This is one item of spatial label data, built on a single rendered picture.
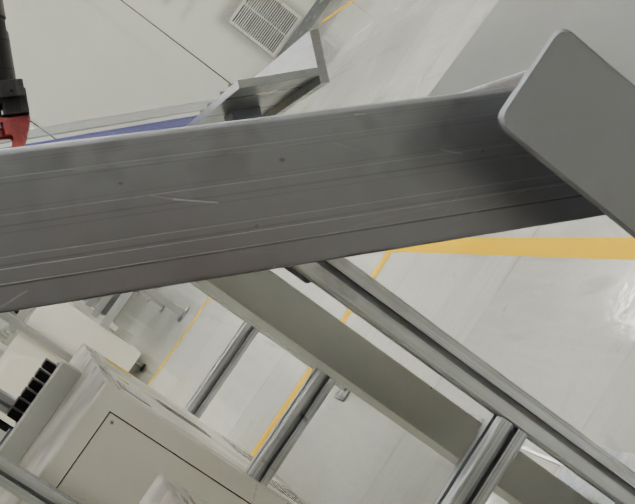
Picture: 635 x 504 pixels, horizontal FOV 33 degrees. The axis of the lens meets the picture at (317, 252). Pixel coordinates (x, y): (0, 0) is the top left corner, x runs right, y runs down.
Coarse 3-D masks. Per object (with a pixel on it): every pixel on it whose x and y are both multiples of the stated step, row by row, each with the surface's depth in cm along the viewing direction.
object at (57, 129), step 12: (156, 108) 135; (168, 108) 136; (180, 108) 136; (192, 108) 137; (204, 108) 137; (84, 120) 132; (96, 120) 132; (108, 120) 133; (120, 120) 133; (132, 120) 134; (36, 132) 130; (48, 132) 130; (60, 132) 131
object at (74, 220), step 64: (192, 128) 42; (256, 128) 43; (320, 128) 44; (384, 128) 44; (448, 128) 45; (0, 192) 40; (64, 192) 41; (128, 192) 42; (192, 192) 42; (256, 192) 43; (320, 192) 44; (384, 192) 44; (448, 192) 45; (512, 192) 46; (576, 192) 47; (0, 256) 40; (64, 256) 41; (128, 256) 42; (192, 256) 42; (256, 256) 43; (320, 256) 44
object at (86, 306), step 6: (84, 300) 741; (90, 300) 670; (150, 300) 678; (84, 306) 673; (90, 306) 670; (90, 312) 674; (0, 318) 660; (102, 318) 676; (6, 324) 718; (114, 324) 679; (6, 330) 660; (114, 330) 678; (0, 336) 678
